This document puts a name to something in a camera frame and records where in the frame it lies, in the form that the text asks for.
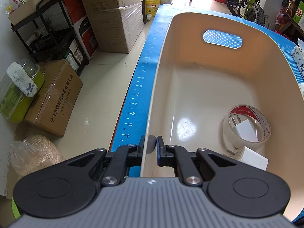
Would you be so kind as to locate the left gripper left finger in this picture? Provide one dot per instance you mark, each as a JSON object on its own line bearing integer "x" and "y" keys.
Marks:
{"x": 116, "y": 165}

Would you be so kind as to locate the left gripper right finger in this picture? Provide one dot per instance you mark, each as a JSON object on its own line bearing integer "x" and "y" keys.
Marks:
{"x": 182, "y": 161}

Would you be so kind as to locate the clear tape roll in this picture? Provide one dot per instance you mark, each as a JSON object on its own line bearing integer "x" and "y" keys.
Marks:
{"x": 258, "y": 121}

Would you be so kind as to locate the beige plastic storage bin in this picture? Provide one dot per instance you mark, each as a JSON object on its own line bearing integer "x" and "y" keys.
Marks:
{"x": 213, "y": 94}

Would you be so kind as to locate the white power adapter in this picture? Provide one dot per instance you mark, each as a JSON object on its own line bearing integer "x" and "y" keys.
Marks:
{"x": 243, "y": 129}
{"x": 249, "y": 157}

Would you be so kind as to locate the blue silicone mat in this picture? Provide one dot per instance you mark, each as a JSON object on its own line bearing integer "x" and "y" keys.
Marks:
{"x": 142, "y": 85}

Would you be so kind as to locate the brown floor cardboard box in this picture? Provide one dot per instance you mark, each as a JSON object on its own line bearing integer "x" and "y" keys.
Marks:
{"x": 52, "y": 106}

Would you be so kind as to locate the bag of grain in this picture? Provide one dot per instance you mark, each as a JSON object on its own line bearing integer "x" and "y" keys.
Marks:
{"x": 34, "y": 153}

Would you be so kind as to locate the green plastic container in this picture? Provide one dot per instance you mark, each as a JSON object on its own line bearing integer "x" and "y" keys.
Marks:
{"x": 14, "y": 104}

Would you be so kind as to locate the white rolled towel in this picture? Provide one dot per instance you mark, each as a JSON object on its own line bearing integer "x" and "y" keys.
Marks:
{"x": 20, "y": 78}

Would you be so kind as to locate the black metal shelf rack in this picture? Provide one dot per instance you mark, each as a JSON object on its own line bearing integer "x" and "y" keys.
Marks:
{"x": 48, "y": 34}

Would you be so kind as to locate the lower wrapped cardboard box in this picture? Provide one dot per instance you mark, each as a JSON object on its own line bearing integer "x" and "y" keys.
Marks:
{"x": 116, "y": 23}

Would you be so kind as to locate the yellow oil jug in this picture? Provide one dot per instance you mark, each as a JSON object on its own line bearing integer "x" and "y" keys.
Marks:
{"x": 152, "y": 7}

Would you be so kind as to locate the white tissue box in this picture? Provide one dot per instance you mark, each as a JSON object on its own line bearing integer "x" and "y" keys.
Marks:
{"x": 298, "y": 56}

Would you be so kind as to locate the children's bicycle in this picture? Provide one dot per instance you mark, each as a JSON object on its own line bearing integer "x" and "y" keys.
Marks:
{"x": 247, "y": 9}

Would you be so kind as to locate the green white product box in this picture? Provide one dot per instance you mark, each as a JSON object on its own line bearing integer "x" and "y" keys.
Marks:
{"x": 299, "y": 17}

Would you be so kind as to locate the white cabinet appliance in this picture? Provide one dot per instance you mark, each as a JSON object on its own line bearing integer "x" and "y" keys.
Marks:
{"x": 277, "y": 2}

